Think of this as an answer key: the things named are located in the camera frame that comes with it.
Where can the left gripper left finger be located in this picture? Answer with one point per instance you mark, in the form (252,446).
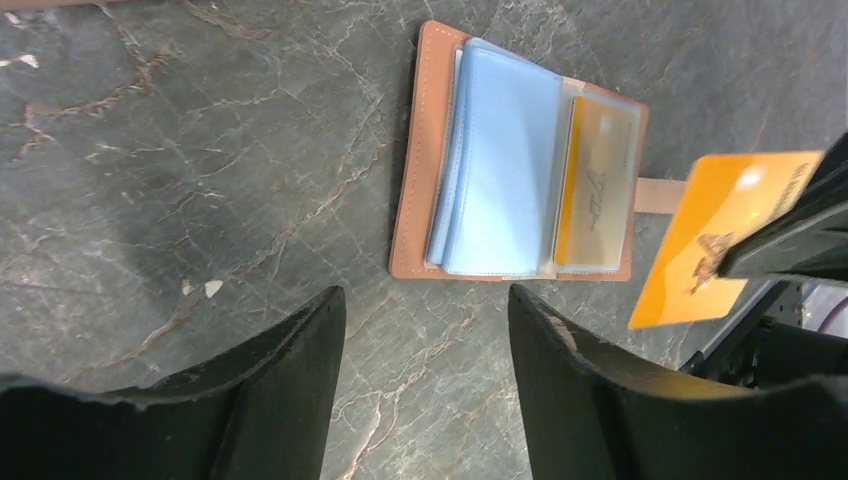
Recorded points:
(260,410)

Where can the blue credit card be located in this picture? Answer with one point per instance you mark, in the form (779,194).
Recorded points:
(491,214)

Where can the gold credit card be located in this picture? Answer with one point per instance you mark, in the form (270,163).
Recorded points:
(727,198)

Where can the orange credit card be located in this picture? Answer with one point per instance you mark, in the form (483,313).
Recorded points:
(598,188)

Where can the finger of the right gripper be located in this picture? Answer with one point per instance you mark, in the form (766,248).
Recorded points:
(809,241)

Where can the tan leather card holder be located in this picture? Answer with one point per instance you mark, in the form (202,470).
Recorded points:
(426,147)

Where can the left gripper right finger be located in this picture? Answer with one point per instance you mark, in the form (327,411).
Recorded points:
(593,410)

